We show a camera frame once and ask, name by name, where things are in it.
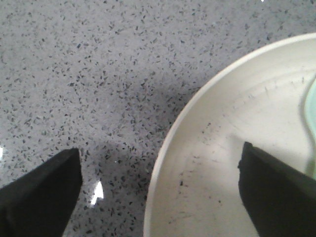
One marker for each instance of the light blue plastic spoon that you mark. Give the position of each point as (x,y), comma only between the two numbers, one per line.
(309,110)

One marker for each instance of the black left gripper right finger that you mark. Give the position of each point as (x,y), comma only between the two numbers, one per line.
(280,200)

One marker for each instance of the cream round plate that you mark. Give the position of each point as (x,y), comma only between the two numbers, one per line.
(259,99)

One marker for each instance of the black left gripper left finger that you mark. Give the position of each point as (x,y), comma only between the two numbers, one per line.
(40,203)

